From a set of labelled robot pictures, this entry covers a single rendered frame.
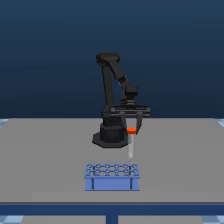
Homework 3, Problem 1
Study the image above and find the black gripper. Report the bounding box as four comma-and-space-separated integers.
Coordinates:
110, 104, 152, 136

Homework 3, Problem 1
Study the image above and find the clear centrifuge tube orange cap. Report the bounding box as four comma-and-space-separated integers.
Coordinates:
127, 126, 137, 159

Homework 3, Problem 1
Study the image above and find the blue tube rack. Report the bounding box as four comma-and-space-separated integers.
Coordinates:
83, 163, 141, 192

